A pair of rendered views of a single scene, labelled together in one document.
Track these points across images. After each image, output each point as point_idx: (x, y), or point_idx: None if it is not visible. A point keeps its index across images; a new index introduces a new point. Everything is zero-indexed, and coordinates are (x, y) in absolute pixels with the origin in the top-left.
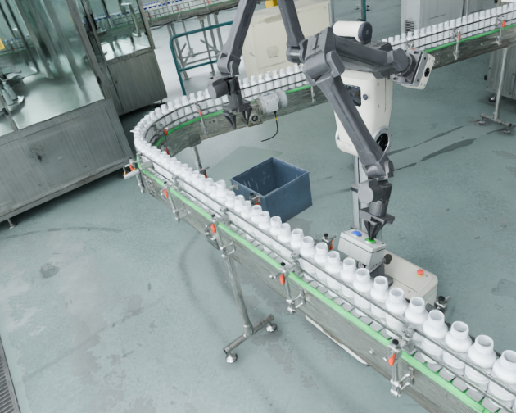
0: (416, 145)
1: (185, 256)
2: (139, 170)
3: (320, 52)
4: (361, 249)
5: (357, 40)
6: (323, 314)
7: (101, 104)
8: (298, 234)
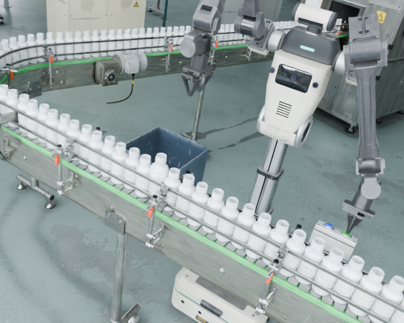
0: (231, 127)
1: None
2: None
3: (371, 38)
4: (342, 243)
5: (323, 28)
6: (301, 313)
7: None
8: (286, 227)
